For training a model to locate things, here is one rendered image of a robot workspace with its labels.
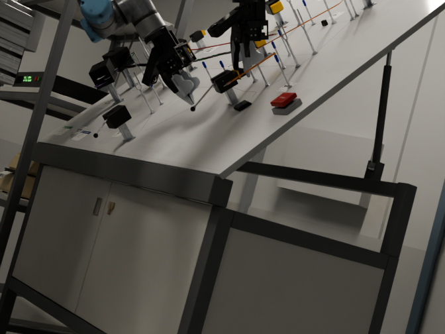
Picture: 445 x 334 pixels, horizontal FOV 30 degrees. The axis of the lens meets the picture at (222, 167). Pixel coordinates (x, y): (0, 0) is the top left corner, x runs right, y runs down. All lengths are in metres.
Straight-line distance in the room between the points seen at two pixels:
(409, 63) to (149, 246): 2.53
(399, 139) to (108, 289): 2.34
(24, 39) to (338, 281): 0.98
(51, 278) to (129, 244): 0.46
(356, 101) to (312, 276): 2.43
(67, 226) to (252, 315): 0.82
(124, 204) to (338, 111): 2.34
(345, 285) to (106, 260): 0.66
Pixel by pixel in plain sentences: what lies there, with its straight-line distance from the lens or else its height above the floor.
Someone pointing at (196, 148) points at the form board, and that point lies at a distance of 2.11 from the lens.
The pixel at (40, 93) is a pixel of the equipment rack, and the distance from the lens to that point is 3.02.
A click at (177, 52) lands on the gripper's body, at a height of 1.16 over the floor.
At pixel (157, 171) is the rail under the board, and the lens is 2.12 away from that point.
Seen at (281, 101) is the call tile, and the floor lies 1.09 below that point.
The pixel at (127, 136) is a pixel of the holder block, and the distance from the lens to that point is 2.44.
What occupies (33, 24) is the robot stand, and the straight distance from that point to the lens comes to 1.96.
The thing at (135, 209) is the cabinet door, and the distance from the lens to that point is 2.26.
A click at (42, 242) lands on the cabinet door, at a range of 2.77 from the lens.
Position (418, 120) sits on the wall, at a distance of 4.29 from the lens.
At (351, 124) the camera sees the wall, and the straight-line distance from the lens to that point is 4.43.
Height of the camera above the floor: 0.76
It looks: 4 degrees up
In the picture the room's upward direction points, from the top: 15 degrees clockwise
